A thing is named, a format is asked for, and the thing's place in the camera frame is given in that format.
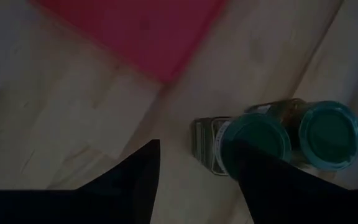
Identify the green lid oregano jar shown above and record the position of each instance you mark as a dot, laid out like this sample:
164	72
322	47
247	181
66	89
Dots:
331	137
256	133

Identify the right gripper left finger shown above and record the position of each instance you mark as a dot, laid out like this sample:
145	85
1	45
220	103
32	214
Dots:
73	205

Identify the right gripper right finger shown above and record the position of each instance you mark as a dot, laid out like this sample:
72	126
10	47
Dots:
291	199

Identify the red plastic bin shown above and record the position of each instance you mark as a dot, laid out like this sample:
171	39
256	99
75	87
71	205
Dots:
135	31

